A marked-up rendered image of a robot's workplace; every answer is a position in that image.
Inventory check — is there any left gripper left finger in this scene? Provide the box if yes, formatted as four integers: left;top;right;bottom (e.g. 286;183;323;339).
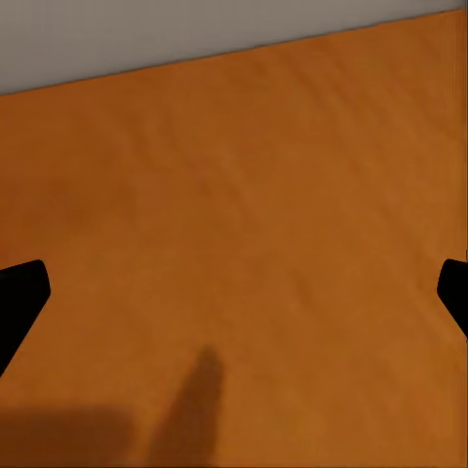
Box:
0;259;51;377

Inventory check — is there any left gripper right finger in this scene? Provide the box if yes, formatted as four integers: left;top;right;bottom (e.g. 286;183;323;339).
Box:
437;259;468;337

